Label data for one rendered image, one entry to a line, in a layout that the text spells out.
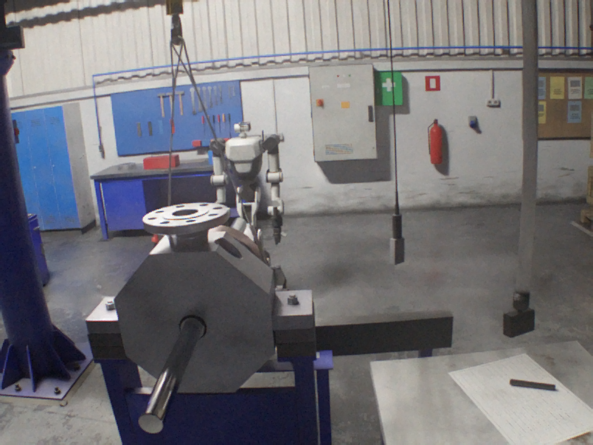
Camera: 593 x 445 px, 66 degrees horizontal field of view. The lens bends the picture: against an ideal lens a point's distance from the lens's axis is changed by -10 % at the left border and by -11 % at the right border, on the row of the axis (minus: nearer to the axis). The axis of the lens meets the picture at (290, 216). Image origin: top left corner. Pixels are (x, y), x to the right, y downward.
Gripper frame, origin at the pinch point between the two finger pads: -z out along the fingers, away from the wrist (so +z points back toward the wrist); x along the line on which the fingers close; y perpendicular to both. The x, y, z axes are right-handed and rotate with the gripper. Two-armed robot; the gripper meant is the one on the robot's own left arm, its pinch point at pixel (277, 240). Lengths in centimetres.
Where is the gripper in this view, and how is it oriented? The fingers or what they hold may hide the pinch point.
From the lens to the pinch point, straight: 396.9
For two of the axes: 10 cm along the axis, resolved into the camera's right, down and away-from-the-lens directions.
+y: 9.9, -0.3, -1.5
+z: -0.4, -10.0, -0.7
